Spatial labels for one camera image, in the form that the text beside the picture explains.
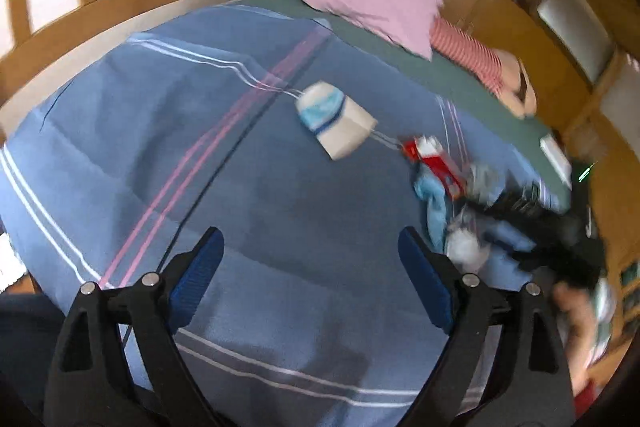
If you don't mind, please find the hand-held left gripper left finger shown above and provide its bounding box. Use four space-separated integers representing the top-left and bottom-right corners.
42 227 225 427

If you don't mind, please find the green woven bed mat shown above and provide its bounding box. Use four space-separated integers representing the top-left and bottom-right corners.
245 0 571 212

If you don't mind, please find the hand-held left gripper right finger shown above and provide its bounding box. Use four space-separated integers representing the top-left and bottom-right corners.
399 227 576 427

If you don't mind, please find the frosted glass window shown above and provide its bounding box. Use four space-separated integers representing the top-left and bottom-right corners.
537 0 616 80

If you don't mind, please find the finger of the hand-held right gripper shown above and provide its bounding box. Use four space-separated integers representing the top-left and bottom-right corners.
462 193 551 233
480 227 542 274

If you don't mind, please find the blue checked bed sheet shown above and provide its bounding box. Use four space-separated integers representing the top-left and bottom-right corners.
0 4 556 413

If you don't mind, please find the white and blue paper cup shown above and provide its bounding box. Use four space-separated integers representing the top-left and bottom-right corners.
295 81 378 159

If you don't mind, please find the white flat board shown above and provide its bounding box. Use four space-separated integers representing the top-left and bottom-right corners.
540 133 573 188

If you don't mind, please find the red and white carton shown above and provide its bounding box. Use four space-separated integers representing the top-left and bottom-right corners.
400 136 468 200

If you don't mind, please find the person's leg in dark trousers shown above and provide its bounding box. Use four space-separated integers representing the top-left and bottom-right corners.
0 292 66 427

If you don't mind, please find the plush doll in striped shirt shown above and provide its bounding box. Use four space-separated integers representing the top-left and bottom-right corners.
430 18 538 120

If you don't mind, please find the light blue face mask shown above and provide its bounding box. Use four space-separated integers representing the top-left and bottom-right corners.
412 172 451 253

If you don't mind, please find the person's right hand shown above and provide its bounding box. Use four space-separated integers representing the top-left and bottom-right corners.
552 282 601 360

